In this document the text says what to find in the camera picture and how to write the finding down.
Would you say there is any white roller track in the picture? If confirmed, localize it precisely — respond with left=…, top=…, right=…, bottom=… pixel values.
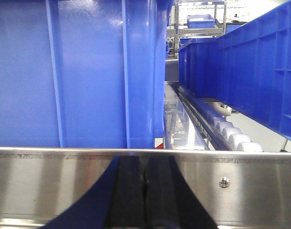
left=177, top=86, right=263, bottom=153

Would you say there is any blue right shelf bin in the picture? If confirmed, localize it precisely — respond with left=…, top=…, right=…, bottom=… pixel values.
left=179, top=0, right=291, bottom=140

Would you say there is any steel shelf divider bar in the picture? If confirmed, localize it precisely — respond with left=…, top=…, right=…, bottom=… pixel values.
left=164, top=82, right=209, bottom=150

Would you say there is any rail screw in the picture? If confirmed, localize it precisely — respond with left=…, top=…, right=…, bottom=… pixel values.
left=219, top=177, right=230, bottom=188

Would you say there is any stainless steel shelf rail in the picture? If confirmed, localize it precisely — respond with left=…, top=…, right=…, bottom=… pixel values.
left=0, top=147, right=291, bottom=229

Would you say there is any blue upper shelf bin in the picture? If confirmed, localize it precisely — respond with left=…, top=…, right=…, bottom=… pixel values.
left=0, top=0, right=173, bottom=148

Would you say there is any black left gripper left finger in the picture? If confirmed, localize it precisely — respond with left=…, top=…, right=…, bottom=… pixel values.
left=43, top=156, right=145, bottom=229

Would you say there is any blue shelf bin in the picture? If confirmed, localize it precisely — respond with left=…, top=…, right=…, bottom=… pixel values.
left=179, top=0, right=291, bottom=140
left=0, top=0, right=173, bottom=148

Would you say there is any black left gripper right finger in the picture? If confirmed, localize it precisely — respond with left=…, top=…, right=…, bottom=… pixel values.
left=145, top=156, right=217, bottom=229

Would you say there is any distant blue bin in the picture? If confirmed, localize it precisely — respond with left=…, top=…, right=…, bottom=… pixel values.
left=187, top=14, right=215, bottom=29

